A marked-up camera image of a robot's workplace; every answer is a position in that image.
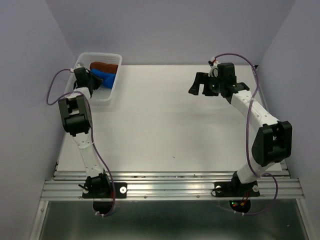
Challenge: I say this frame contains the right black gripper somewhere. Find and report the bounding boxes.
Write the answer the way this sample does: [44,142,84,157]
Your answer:
[187,72,224,96]

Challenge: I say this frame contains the white plastic basket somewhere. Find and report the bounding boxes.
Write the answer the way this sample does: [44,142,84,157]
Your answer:
[74,52,122,106]

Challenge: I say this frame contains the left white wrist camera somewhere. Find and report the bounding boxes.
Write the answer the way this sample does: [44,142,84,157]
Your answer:
[70,62,84,73]

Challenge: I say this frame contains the aluminium rail frame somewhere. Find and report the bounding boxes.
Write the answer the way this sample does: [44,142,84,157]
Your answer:
[30,65,319,240]

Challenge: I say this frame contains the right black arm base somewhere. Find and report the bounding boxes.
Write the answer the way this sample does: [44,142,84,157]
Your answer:
[211,172,260,198]

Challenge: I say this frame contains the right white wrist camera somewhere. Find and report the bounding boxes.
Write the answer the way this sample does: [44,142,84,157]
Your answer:
[208,57,220,77]

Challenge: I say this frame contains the blue towel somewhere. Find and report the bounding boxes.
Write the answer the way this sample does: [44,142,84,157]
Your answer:
[91,69,116,89]

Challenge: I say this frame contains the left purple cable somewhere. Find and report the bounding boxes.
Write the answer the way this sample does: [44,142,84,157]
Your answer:
[45,68,116,218]

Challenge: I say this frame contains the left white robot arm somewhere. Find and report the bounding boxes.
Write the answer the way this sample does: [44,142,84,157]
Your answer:
[58,67,104,178]

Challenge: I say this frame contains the brown towel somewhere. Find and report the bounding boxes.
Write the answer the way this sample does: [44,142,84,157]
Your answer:
[90,61,118,74]

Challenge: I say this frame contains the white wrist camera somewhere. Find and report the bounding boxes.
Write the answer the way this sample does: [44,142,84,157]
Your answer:
[208,57,220,77]
[70,62,84,73]

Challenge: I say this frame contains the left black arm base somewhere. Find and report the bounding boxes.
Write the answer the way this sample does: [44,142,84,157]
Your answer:
[78,173,128,199]

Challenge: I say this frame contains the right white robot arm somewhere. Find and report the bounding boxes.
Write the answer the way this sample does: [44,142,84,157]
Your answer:
[188,62,293,195]

